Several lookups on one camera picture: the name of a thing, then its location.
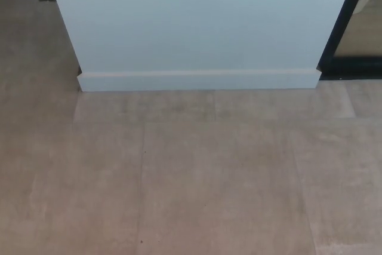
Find white baseboard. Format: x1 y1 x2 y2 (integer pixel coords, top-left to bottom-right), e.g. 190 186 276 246
76 68 323 93

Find black doorway frame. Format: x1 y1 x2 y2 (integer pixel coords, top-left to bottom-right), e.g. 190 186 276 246
317 0 382 81

